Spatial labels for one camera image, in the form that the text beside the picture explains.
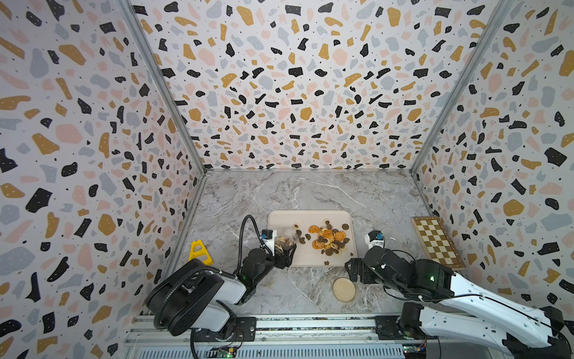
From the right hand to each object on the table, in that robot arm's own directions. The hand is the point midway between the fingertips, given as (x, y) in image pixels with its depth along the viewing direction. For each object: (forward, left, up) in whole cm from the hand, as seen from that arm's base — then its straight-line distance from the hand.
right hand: (355, 267), depth 71 cm
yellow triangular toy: (+10, +59, -14) cm, 61 cm away
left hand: (+12, +22, -8) cm, 26 cm away
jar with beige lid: (+14, +23, -8) cm, 28 cm away
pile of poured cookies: (+17, +5, -14) cm, 22 cm away
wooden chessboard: (+17, -39, -15) cm, 45 cm away
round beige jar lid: (-2, +2, -15) cm, 16 cm away
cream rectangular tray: (+30, +19, -19) cm, 40 cm away
